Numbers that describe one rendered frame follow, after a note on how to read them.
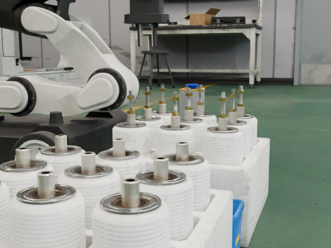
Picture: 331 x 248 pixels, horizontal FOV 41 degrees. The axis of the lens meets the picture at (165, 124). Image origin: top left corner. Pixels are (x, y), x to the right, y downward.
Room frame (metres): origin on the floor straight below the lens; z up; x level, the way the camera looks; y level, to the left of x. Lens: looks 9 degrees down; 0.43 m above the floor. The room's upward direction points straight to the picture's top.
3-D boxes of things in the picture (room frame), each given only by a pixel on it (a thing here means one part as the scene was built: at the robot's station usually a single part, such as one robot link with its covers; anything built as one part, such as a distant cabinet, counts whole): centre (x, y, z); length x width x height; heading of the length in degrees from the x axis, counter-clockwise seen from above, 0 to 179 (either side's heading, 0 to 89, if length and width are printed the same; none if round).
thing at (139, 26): (1.23, 0.07, 0.48); 0.03 x 0.02 x 0.06; 170
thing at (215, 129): (1.04, -0.14, 0.25); 0.08 x 0.08 x 0.01
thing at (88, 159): (0.67, 0.12, 0.26); 0.02 x 0.02 x 0.03
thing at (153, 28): (1.23, 0.03, 0.48); 0.03 x 0.02 x 0.06; 170
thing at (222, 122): (1.04, -0.14, 0.26); 0.02 x 0.02 x 0.03
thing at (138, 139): (1.12, 0.09, 0.16); 0.10 x 0.10 x 0.18
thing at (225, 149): (1.04, -0.14, 0.16); 0.10 x 0.10 x 0.18
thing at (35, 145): (1.32, 0.38, 0.10); 0.20 x 0.05 x 0.20; 71
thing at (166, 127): (1.08, -0.02, 0.25); 0.08 x 0.08 x 0.01
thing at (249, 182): (1.19, -0.06, 0.09); 0.39 x 0.39 x 0.18; 71
